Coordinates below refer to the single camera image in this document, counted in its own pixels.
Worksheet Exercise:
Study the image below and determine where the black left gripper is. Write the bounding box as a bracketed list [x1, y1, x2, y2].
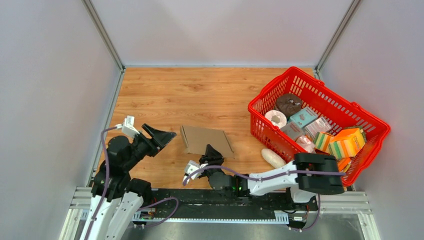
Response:
[123, 122, 177, 171]

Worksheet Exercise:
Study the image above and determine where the brown cardboard box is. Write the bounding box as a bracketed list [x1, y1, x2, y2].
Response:
[180, 125, 235, 158]

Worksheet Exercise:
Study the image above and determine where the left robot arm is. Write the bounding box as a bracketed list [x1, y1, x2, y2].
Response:
[80, 123, 177, 240]

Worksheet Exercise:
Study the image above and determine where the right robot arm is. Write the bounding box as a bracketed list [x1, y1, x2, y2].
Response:
[191, 144, 345, 210]

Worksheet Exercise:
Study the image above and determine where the teal small box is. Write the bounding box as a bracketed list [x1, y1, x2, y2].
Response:
[287, 106, 318, 129]

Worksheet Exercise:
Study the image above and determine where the white tissue roll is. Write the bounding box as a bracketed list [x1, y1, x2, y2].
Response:
[264, 109, 288, 129]

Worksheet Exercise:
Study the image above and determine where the brown round chocolate cake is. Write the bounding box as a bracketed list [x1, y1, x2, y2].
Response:
[274, 93, 303, 118]

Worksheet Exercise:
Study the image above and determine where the red plastic basket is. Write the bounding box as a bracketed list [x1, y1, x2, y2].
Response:
[247, 66, 391, 187]

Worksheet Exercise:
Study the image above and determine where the striped colourful sponge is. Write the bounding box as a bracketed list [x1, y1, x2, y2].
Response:
[313, 132, 335, 154]

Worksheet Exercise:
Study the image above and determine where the pink transparent packet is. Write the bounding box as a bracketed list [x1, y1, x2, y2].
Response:
[303, 116, 332, 140]

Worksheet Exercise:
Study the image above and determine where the orange snack bag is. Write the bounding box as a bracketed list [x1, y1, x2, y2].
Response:
[337, 157, 352, 173]

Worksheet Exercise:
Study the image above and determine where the orange sponge pack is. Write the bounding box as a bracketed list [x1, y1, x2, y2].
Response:
[328, 126, 367, 159]

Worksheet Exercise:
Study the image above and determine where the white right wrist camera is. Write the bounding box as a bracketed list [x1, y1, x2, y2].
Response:
[183, 160, 209, 183]

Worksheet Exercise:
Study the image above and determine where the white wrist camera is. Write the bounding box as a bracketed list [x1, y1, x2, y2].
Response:
[183, 160, 209, 183]
[115, 115, 140, 139]

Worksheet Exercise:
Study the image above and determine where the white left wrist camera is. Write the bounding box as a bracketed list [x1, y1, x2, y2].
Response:
[115, 115, 140, 139]

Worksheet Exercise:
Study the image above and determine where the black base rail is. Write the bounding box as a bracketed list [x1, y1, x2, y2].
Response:
[130, 188, 318, 229]

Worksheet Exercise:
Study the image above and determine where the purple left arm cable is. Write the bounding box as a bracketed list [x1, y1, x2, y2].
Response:
[82, 125, 180, 240]

